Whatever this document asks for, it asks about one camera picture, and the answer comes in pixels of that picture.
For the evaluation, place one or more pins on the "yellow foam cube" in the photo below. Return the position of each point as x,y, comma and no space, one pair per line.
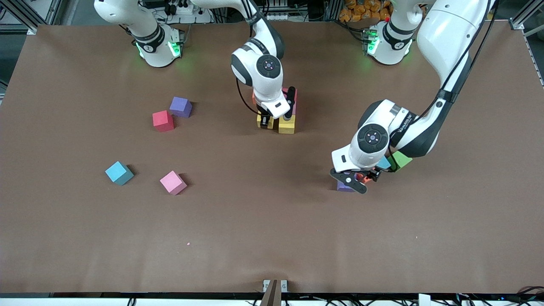
287,125
258,123

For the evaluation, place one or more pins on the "pink foam cube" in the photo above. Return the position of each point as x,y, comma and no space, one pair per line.
173,182
295,108

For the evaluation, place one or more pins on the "red foam cube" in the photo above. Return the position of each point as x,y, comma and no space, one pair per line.
295,93
163,121

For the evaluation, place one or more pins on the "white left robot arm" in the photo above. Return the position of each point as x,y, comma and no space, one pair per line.
446,38

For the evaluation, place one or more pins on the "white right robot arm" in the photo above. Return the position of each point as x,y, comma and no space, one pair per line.
263,87

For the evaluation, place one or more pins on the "blue foam cube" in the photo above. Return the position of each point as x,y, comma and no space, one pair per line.
119,173
384,163

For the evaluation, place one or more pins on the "purple foam cube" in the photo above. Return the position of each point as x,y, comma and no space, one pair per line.
180,107
343,187

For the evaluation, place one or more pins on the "green foam cube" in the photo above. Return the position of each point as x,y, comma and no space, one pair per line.
401,161

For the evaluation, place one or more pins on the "brown table cover sheet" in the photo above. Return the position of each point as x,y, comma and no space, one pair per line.
272,221

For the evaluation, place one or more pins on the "pile of orange objects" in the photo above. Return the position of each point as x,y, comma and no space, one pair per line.
357,10

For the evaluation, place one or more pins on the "white power strip with plugs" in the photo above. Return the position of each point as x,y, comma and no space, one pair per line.
187,13

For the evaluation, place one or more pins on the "metal bracket with brown post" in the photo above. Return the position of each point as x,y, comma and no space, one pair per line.
274,293

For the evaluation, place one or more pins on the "aluminium frame profile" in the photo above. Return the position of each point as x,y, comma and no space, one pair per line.
525,15
19,15

